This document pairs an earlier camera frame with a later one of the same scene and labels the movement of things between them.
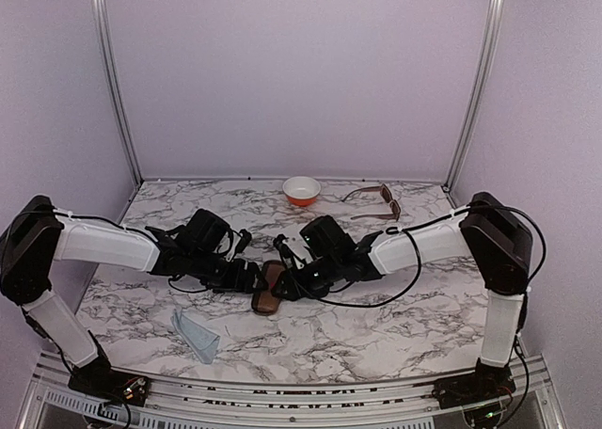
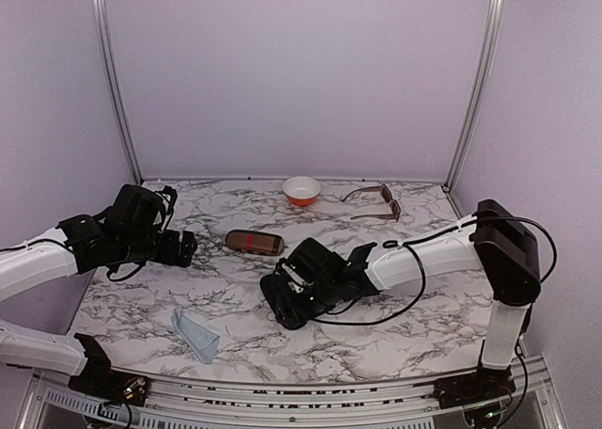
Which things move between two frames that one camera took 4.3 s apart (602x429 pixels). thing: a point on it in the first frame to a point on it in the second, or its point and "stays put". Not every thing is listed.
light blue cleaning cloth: (203, 342) stays put
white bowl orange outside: (301, 190) stays put
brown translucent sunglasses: (387, 197) stays put
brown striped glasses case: (267, 301) to (255, 243)
